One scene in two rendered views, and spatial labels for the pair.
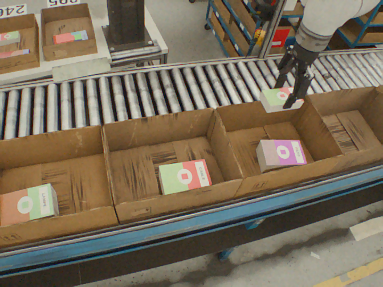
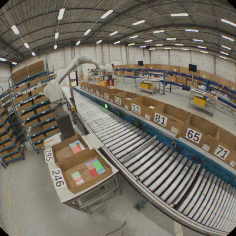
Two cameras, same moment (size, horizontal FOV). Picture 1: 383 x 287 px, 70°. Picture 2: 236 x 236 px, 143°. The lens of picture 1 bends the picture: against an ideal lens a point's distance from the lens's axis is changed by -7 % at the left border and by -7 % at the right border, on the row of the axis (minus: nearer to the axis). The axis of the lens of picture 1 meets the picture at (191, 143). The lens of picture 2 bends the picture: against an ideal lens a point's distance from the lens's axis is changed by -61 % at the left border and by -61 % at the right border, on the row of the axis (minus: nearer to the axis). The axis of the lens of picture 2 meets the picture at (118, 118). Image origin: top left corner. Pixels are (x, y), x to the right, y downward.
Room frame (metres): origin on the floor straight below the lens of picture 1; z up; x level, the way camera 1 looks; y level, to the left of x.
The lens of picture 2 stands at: (0.89, 1.54, 1.50)
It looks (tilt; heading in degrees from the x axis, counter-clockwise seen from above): 29 degrees down; 262
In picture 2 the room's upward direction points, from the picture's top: 5 degrees counter-clockwise
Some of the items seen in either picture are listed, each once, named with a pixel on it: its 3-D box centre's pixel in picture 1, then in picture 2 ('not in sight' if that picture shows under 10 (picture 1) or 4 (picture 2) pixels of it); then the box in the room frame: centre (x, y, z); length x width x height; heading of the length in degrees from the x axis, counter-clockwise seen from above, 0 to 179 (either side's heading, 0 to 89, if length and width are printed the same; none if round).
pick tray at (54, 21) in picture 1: (68, 29); (69, 150); (1.32, 0.82, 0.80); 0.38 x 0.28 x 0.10; 29
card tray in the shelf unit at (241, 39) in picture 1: (255, 37); (53, 129); (2.21, -0.37, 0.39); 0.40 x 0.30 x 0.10; 25
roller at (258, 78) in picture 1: (267, 93); (89, 109); (1.19, -0.35, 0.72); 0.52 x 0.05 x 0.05; 25
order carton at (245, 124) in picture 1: (272, 144); (114, 95); (0.66, -0.30, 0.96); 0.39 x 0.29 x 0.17; 115
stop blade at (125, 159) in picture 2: not in sight; (141, 148); (0.60, 0.92, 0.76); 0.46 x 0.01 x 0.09; 25
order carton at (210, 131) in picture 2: not in sight; (201, 131); (0.00, 1.13, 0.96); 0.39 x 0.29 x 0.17; 115
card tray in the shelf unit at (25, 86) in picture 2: not in sight; (21, 88); (2.64, -0.17, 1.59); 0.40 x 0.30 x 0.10; 23
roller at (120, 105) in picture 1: (121, 113); (109, 126); (0.86, 0.36, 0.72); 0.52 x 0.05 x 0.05; 25
